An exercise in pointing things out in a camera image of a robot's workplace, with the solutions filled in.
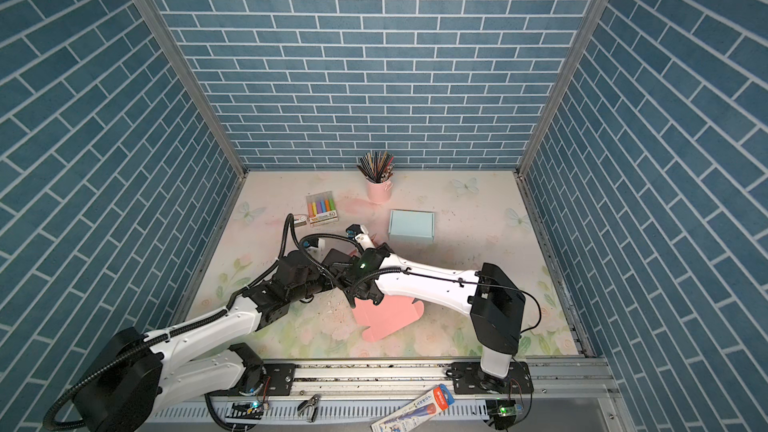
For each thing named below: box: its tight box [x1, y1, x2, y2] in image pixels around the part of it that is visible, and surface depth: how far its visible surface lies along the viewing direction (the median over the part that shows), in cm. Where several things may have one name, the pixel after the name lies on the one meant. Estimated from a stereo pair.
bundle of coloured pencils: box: [356, 151, 395, 183], surface depth 107 cm
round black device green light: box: [486, 399, 517, 431], surface depth 72 cm
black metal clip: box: [297, 393, 321, 423], surface depth 71 cm
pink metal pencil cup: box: [366, 179, 393, 204], surface depth 110 cm
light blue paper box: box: [388, 209, 435, 241], surface depth 103 cm
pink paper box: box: [353, 294, 425, 342], surface depth 77 cm
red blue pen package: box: [371, 384, 455, 432], surface depth 70 cm
